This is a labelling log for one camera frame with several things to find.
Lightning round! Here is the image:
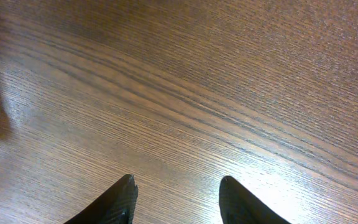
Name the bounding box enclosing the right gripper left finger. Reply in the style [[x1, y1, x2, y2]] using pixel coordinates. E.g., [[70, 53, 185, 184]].
[[65, 174, 138, 224]]

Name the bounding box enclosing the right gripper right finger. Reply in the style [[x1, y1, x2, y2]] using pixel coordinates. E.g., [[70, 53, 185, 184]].
[[219, 176, 290, 224]]

